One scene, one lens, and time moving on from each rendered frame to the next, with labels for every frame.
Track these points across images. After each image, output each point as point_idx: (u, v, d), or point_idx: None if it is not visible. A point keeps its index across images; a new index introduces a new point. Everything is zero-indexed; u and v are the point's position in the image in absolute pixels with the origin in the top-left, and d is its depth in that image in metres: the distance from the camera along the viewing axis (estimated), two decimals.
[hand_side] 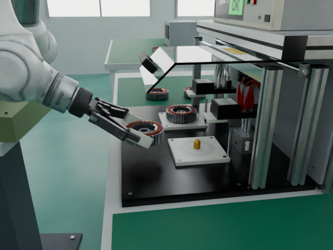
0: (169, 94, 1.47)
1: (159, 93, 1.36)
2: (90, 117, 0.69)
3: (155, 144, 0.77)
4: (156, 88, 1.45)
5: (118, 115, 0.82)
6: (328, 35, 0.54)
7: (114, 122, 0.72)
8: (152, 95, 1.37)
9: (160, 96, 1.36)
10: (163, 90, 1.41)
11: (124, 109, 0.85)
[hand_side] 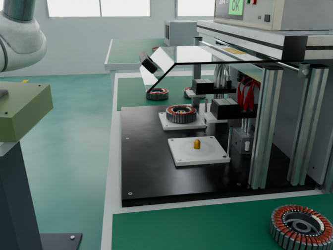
0: (169, 94, 1.47)
1: (159, 93, 1.36)
2: None
3: None
4: (156, 88, 1.45)
5: None
6: (328, 35, 0.54)
7: None
8: (152, 95, 1.37)
9: (160, 96, 1.36)
10: (163, 90, 1.41)
11: None
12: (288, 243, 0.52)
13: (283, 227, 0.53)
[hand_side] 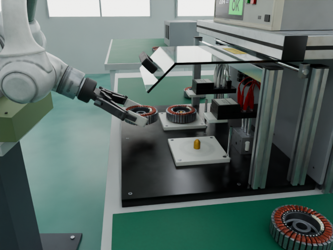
0: (169, 94, 1.47)
1: None
2: (95, 101, 0.85)
3: None
4: (141, 105, 0.99)
5: (119, 101, 0.98)
6: (328, 35, 0.54)
7: (115, 105, 0.88)
8: None
9: None
10: (150, 109, 0.95)
11: (123, 96, 1.01)
12: (288, 243, 0.52)
13: (283, 227, 0.53)
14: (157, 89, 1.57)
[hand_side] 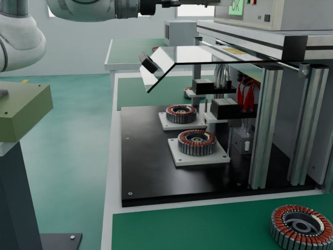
0: (169, 94, 1.47)
1: (200, 146, 0.78)
2: None
3: None
4: (195, 131, 0.87)
5: None
6: (328, 35, 0.54)
7: None
8: (188, 148, 0.79)
9: (202, 151, 0.79)
10: (208, 136, 0.83)
11: None
12: (288, 243, 0.52)
13: (283, 227, 0.53)
14: (157, 89, 1.57)
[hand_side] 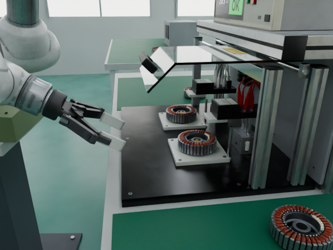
0: (169, 94, 1.47)
1: (200, 146, 0.78)
2: (61, 118, 0.69)
3: None
4: (195, 131, 0.87)
5: (94, 115, 0.82)
6: (328, 35, 0.54)
7: (85, 125, 0.71)
8: (188, 148, 0.79)
9: (202, 151, 0.79)
10: (208, 136, 0.83)
11: (100, 109, 0.85)
12: (288, 243, 0.52)
13: (283, 227, 0.53)
14: (157, 89, 1.57)
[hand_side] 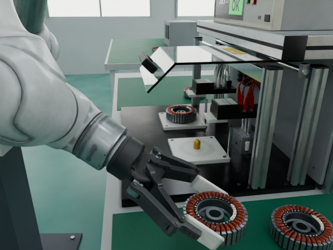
0: (169, 94, 1.47)
1: None
2: (128, 189, 0.45)
3: None
4: (219, 195, 0.54)
5: (182, 177, 0.56)
6: (328, 35, 0.54)
7: (164, 201, 0.46)
8: None
9: None
10: (234, 212, 0.50)
11: (193, 167, 0.58)
12: (288, 243, 0.52)
13: (283, 227, 0.53)
14: (157, 89, 1.57)
